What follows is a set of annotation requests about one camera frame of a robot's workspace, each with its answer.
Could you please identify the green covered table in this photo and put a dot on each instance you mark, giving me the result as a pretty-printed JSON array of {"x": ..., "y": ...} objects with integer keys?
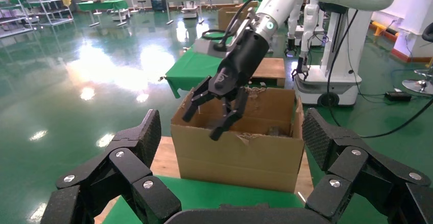
[{"x": 101, "y": 5}]

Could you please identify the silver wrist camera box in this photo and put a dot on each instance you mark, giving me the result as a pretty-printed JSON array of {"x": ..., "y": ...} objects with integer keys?
[{"x": 206, "y": 48}]

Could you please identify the white low cart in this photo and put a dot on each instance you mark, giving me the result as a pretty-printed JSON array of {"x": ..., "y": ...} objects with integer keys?
[{"x": 189, "y": 12}]

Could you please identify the yellow floor barrier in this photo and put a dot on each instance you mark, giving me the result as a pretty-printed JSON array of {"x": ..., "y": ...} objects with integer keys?
[{"x": 380, "y": 28}]

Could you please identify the white idle robot arm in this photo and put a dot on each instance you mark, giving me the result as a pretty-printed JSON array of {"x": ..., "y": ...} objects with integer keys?
[
  {"x": 309, "y": 29},
  {"x": 294, "y": 26}
]

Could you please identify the large open brown carton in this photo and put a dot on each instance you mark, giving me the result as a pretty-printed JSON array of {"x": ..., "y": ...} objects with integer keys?
[{"x": 236, "y": 161}]

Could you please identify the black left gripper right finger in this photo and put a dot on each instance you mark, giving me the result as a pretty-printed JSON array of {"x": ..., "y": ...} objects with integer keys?
[{"x": 351, "y": 168}]

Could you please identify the green cloth with clips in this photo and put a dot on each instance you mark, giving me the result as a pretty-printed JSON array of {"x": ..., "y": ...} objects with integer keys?
[{"x": 193, "y": 67}]

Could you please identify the large green tablecloth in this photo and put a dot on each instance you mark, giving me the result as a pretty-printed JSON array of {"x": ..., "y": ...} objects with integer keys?
[{"x": 209, "y": 195}]

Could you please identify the chrome base stool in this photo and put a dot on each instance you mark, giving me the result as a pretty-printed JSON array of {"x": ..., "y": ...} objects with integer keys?
[{"x": 419, "y": 85}]

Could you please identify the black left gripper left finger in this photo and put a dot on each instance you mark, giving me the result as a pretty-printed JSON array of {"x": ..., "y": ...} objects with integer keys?
[{"x": 132, "y": 168}]

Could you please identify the low wooden pallet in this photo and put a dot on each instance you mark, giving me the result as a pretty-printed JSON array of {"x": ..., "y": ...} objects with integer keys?
[{"x": 270, "y": 68}]

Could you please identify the metal shelving rack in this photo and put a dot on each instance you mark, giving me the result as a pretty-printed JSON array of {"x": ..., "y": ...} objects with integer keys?
[
  {"x": 13, "y": 19},
  {"x": 50, "y": 13}
]

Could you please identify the white wheeled robot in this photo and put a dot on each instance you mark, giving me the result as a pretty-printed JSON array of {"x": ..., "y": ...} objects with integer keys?
[{"x": 338, "y": 63}]

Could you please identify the closed brown cardboard box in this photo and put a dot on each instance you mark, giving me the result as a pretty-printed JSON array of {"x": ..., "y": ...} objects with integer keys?
[{"x": 226, "y": 18}]

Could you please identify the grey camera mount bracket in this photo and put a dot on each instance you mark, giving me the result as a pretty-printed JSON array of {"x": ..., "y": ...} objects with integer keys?
[{"x": 248, "y": 21}]

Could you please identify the black power adapter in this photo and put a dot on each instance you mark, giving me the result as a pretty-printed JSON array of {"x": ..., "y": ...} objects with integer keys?
[{"x": 398, "y": 96}]

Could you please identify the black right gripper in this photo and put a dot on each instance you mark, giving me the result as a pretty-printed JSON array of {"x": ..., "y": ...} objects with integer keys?
[{"x": 243, "y": 56}]

